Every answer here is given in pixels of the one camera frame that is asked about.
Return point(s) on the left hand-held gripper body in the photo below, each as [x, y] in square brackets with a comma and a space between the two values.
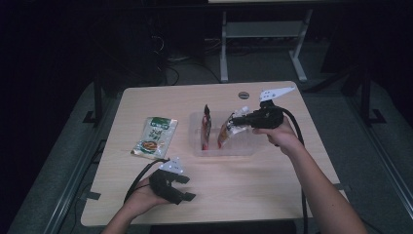
[164, 183]

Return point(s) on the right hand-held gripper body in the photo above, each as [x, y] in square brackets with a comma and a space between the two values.
[268, 117]

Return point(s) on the red clear seasoning packet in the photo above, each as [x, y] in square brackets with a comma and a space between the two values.
[229, 130]

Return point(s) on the clear plastic container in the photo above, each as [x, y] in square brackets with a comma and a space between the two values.
[240, 148]

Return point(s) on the person's right hand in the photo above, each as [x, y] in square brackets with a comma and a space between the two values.
[282, 136]

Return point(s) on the person's left hand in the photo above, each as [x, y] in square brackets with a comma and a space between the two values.
[142, 198]

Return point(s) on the grey round table grommet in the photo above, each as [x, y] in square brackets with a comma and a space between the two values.
[243, 95]

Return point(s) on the white green sauce packet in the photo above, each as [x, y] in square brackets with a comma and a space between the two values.
[155, 138]

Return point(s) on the grey tape strip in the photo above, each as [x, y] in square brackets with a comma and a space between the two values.
[92, 195]
[342, 187]

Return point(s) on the black metal stand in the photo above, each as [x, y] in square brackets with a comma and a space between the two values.
[366, 97]

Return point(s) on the white metal table frame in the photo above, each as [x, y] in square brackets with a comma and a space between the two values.
[263, 30]

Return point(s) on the grey floor rail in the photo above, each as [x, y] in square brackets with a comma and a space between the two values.
[69, 191]
[383, 156]

